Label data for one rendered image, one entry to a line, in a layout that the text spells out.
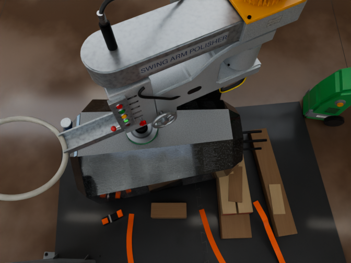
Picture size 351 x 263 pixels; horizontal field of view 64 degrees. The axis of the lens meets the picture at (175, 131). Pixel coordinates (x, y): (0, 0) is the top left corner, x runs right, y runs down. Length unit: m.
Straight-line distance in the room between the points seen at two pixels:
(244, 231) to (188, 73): 1.50
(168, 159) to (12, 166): 1.71
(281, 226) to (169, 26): 1.91
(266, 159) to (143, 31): 1.81
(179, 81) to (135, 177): 0.85
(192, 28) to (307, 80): 2.26
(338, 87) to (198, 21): 1.75
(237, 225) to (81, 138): 1.46
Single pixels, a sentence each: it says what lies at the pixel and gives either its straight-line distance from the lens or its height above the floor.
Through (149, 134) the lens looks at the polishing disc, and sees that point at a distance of 1.83.
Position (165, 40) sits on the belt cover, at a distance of 1.16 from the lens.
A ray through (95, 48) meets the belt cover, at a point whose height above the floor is 1.67.
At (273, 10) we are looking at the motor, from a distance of 1.28.
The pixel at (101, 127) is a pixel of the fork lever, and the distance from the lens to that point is 1.70.
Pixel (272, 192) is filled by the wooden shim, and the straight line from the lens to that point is 2.58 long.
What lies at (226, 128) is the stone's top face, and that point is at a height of 0.80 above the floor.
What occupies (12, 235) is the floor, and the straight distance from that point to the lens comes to 2.96.
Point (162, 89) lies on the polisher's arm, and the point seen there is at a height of 1.37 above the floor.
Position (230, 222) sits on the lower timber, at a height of 0.13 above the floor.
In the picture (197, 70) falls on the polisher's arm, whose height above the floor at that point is 1.41.
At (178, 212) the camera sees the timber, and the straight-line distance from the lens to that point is 2.43.
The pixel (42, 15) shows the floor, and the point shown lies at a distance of 4.00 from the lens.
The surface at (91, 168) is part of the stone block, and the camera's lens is 1.98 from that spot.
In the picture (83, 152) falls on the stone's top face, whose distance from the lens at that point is 1.95.
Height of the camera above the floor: 2.55
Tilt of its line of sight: 68 degrees down
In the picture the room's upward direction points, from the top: 4 degrees counter-clockwise
